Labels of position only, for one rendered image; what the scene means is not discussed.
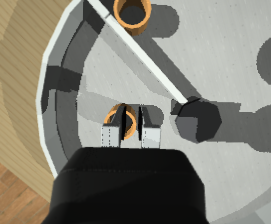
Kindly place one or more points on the bronze bushing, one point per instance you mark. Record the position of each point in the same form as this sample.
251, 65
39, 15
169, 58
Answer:
137, 29
129, 111

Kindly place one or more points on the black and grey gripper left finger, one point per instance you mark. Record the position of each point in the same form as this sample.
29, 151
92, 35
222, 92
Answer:
112, 133

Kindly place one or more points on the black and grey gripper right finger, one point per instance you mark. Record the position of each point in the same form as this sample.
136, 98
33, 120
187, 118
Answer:
149, 134

